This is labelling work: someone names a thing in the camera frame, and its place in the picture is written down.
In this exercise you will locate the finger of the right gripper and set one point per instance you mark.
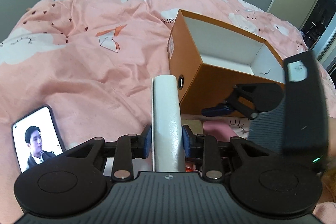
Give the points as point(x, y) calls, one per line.
point(217, 111)

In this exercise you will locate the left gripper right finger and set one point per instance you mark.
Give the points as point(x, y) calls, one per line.
point(205, 148)

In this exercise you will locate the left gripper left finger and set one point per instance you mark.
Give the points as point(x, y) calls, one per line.
point(127, 148)

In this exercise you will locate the pink wallet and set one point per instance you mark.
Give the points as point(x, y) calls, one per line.
point(218, 129)

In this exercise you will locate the white rectangular box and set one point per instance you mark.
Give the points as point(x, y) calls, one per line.
point(167, 140)

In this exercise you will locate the white pink rabbit plush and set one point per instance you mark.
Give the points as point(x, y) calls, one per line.
point(240, 126)

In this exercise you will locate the person's right hand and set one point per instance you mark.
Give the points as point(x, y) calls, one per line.
point(328, 182)

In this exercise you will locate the orange cardboard storage box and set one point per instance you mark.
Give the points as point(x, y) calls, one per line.
point(209, 57)

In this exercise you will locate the smartphone with lit screen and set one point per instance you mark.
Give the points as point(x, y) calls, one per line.
point(36, 138)

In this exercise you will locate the pink patterned duvet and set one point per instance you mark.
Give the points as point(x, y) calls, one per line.
point(92, 62)

